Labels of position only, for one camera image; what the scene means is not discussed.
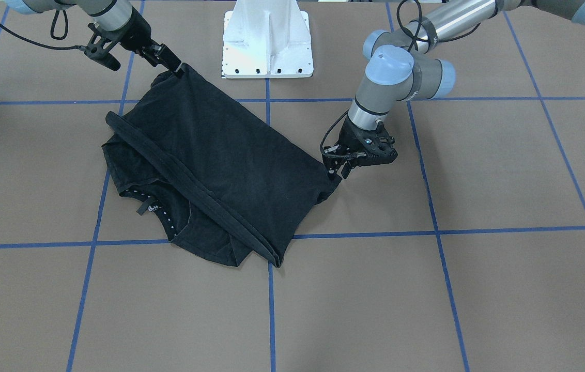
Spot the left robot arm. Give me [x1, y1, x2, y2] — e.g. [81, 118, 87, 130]
[319, 1, 585, 179]

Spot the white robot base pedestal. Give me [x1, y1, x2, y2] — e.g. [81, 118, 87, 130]
[221, 1, 314, 79]

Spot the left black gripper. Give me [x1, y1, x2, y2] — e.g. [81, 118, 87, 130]
[321, 115, 398, 181]

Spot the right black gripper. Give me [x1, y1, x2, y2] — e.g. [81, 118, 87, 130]
[84, 13, 184, 78]

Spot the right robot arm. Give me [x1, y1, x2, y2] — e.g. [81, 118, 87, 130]
[5, 1, 184, 78]

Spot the black graphic t-shirt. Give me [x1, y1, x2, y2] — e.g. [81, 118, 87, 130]
[102, 64, 341, 268]

